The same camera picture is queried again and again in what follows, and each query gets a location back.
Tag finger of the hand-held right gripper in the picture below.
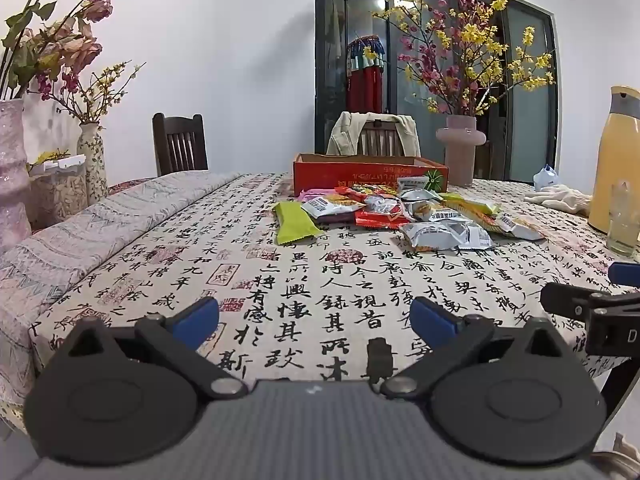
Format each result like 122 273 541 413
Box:
540 281 608 320
609 261 640 287

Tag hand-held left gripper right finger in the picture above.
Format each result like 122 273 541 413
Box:
381 296 569 402

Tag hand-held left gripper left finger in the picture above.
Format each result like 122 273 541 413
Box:
61 296 249 402

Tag pile of snack packets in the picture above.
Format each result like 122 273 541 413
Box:
299 182 547 252

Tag lime green snack bar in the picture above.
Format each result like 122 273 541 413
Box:
274 201 323 246

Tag orange cardboard box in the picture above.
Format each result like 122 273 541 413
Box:
292 153 449 197

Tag clear glass cup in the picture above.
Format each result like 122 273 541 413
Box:
606 180 640 257

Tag yellow thermos jug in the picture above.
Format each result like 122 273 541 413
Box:
588 86 640 233

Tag blue plastic bag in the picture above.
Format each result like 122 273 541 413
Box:
532 164 559 192

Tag geometric patterned grey cloth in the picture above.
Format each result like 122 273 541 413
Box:
0 172 246 431

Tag red patterned cloth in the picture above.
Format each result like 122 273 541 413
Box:
107 177 166 196

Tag pink glass vase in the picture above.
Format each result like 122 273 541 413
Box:
436 114 487 188

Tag dark framed glass sliding door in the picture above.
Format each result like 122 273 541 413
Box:
315 0 558 184

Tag dark wooden chair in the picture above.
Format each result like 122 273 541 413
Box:
152 112 209 177

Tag clear storage container white lid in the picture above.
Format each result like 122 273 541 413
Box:
29 155 89 231

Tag floral patterned slim vase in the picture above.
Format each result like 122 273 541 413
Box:
76 122 109 206

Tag brown slatted wooden chair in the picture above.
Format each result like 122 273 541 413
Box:
356 112 403 157

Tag chair with beige jacket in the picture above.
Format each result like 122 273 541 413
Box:
326 110 422 157

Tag tall pink textured vase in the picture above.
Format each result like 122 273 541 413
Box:
0 98 34 256

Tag red and blue hanging garment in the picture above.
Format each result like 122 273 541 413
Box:
346 35 387 113

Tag yellow flower twigs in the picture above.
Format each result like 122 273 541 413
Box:
27 60 147 126

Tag dried pink roses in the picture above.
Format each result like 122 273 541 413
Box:
0 0 119 101

